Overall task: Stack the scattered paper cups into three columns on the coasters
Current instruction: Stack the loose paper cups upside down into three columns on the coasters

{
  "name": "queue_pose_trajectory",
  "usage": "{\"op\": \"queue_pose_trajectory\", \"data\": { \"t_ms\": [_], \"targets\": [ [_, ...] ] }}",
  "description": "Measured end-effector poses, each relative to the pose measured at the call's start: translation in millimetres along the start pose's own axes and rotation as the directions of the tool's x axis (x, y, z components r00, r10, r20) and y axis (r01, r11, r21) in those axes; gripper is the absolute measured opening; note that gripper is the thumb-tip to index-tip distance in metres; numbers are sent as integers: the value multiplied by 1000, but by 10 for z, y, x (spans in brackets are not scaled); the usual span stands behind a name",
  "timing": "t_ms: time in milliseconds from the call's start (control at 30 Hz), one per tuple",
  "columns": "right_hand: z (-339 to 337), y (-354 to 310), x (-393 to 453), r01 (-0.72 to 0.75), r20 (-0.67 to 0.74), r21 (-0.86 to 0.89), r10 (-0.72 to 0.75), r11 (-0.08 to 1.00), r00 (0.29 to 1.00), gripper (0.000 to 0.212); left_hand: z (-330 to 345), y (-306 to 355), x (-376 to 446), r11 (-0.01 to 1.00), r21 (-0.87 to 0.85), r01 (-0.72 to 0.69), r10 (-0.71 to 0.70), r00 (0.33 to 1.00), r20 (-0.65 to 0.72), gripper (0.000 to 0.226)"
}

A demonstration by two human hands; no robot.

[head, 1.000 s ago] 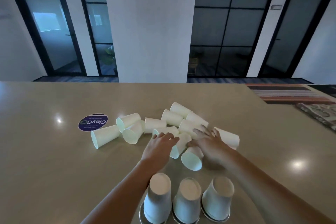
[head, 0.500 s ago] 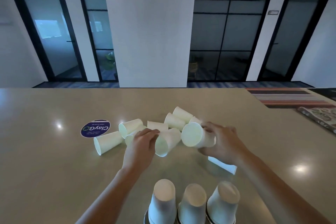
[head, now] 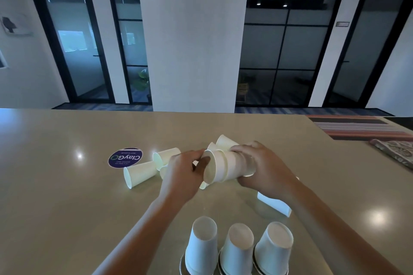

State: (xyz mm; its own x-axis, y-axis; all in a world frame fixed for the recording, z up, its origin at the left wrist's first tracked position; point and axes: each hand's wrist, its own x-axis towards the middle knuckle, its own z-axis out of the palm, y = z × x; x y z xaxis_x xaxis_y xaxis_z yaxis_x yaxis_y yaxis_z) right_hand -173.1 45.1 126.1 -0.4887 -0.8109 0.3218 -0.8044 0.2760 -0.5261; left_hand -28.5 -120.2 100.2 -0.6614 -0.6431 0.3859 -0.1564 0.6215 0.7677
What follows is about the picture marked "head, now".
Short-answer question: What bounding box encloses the person's right hand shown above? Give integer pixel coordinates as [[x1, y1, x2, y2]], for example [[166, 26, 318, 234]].
[[230, 141, 301, 201]]

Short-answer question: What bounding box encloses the person's left hand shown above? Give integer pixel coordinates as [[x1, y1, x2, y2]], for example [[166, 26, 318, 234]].
[[161, 149, 210, 203]]

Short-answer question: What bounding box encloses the stack of nested paper cups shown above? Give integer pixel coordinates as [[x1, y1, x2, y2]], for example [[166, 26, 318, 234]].
[[201, 149, 257, 185]]

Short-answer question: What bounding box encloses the person's right forearm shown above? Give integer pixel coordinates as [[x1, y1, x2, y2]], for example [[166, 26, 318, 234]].
[[284, 177, 405, 275]]

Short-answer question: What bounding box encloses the person's left forearm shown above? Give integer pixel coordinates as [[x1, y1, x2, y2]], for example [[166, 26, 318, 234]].
[[93, 188, 183, 275]]

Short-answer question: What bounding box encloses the round purple sticker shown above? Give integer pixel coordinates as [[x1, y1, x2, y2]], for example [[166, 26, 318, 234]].
[[108, 147, 144, 168]]

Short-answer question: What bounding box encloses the wooden chair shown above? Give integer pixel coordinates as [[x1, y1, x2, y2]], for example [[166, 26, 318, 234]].
[[237, 83, 250, 103]]

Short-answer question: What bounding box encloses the green potted plant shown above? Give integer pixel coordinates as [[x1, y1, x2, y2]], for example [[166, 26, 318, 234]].
[[132, 69, 151, 98]]

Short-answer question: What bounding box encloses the striped table mat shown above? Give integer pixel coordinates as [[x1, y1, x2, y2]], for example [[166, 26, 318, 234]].
[[307, 115, 413, 141]]

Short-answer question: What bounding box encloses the black-framed glass panel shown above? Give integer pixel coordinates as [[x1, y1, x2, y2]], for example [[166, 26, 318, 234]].
[[103, 0, 153, 105]]

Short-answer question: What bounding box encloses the black-framed glass partition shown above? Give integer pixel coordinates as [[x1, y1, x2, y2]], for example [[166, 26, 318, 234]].
[[235, 0, 351, 107]]

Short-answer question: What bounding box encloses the patterned cloth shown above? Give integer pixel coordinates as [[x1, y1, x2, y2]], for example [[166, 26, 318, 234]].
[[369, 138, 413, 170]]

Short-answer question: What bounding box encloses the black-framed glass door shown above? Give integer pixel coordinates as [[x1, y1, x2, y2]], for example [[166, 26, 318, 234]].
[[323, 0, 413, 108], [20, 0, 116, 104]]

